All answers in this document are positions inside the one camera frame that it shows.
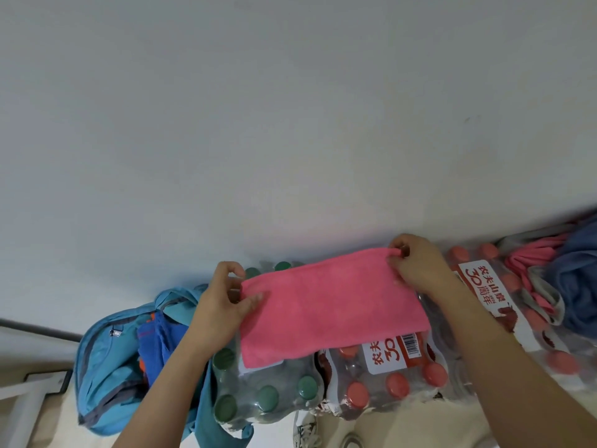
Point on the person's right forearm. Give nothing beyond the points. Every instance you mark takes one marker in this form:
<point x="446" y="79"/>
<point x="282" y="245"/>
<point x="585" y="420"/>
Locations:
<point x="513" y="377"/>

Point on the blue t-shirt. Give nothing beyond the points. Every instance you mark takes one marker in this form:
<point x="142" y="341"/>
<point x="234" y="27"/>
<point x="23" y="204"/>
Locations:
<point x="161" y="345"/>

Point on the white and black sneaker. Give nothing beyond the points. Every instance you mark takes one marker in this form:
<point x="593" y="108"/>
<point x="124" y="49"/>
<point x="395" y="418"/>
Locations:
<point x="352" y="441"/>
<point x="305" y="433"/>

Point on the person's left hand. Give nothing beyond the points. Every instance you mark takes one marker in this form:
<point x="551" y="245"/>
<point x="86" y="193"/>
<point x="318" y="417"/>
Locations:
<point x="217" y="312"/>

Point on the grey-blue towel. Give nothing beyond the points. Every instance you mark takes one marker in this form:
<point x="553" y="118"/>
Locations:
<point x="576" y="284"/>

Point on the white leg machine frame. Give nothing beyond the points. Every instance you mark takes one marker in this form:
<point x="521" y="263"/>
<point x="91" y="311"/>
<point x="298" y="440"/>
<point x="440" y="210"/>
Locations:
<point x="23" y="405"/>

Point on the light blue backpack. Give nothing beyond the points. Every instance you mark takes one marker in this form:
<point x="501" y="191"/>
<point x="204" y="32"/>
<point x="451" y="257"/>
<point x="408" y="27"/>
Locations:
<point x="102" y="382"/>

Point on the person's left forearm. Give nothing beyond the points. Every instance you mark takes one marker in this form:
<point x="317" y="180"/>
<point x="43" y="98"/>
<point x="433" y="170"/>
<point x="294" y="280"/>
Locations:
<point x="158" y="401"/>

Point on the stack of water bottle packs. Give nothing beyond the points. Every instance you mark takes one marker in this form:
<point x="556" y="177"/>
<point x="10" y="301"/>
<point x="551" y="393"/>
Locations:
<point x="373" y="387"/>

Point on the person's right hand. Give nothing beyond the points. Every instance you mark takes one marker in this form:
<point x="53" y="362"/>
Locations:
<point x="422" y="268"/>

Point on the white panel leaning on wall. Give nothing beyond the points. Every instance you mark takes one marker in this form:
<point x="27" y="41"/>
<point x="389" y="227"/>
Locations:
<point x="32" y="345"/>

